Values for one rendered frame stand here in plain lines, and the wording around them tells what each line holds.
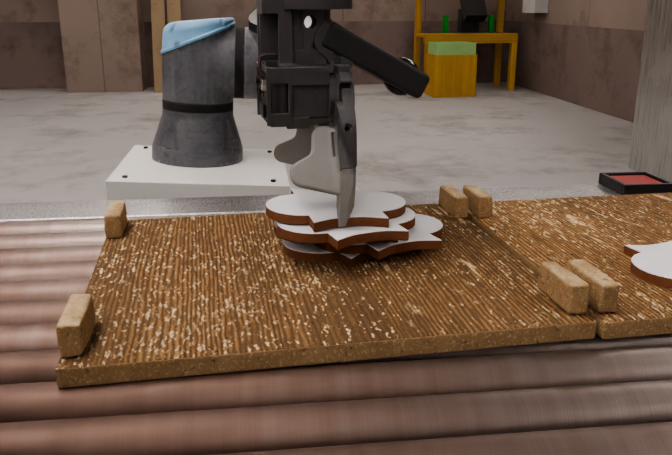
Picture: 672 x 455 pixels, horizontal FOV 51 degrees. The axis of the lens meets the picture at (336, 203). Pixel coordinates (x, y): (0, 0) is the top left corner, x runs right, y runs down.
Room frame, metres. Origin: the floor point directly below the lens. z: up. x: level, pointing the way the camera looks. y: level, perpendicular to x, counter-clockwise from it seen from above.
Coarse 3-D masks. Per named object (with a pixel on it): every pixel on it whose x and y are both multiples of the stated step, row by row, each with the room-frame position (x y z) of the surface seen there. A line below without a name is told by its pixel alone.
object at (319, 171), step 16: (320, 128) 0.64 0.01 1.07; (320, 144) 0.63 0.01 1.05; (336, 144) 0.63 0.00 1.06; (304, 160) 0.62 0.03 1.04; (320, 160) 0.63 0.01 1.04; (336, 160) 0.63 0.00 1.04; (304, 176) 0.62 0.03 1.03; (320, 176) 0.62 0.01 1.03; (336, 176) 0.62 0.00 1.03; (352, 176) 0.62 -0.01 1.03; (336, 192) 0.62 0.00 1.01; (352, 192) 0.62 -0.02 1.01; (352, 208) 0.63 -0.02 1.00
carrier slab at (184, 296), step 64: (128, 256) 0.66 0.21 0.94; (192, 256) 0.66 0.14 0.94; (256, 256) 0.66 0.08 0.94; (448, 256) 0.66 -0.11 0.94; (512, 256) 0.66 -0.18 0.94; (128, 320) 0.51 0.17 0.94; (192, 320) 0.51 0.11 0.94; (256, 320) 0.51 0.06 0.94; (320, 320) 0.51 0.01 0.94; (384, 320) 0.51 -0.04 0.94; (448, 320) 0.51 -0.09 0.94; (512, 320) 0.51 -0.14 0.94; (576, 320) 0.51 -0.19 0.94; (64, 384) 0.44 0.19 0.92
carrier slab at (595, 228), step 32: (480, 224) 0.78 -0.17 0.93; (512, 224) 0.77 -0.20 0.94; (544, 224) 0.77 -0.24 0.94; (576, 224) 0.77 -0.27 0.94; (608, 224) 0.77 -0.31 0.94; (640, 224) 0.77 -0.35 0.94; (544, 256) 0.66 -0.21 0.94; (576, 256) 0.66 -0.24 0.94; (608, 256) 0.66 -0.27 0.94; (640, 288) 0.58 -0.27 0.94; (608, 320) 0.51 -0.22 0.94; (640, 320) 0.52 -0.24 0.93
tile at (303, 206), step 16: (304, 192) 0.71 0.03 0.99; (320, 192) 0.71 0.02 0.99; (368, 192) 0.72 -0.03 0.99; (384, 192) 0.72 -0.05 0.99; (272, 208) 0.65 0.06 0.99; (288, 208) 0.65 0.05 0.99; (304, 208) 0.65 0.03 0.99; (320, 208) 0.65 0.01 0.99; (336, 208) 0.66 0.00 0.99; (368, 208) 0.66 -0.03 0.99; (384, 208) 0.66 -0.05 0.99; (400, 208) 0.66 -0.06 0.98; (304, 224) 0.63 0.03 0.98; (320, 224) 0.62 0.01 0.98; (336, 224) 0.63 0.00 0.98; (352, 224) 0.63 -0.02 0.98; (368, 224) 0.63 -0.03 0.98; (384, 224) 0.63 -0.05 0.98
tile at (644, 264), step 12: (624, 252) 0.67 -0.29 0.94; (636, 252) 0.65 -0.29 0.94; (648, 252) 0.64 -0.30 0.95; (660, 252) 0.64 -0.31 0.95; (636, 264) 0.61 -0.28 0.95; (648, 264) 0.61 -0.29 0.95; (660, 264) 0.61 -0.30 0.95; (636, 276) 0.61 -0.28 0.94; (648, 276) 0.59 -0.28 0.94; (660, 276) 0.59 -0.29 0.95
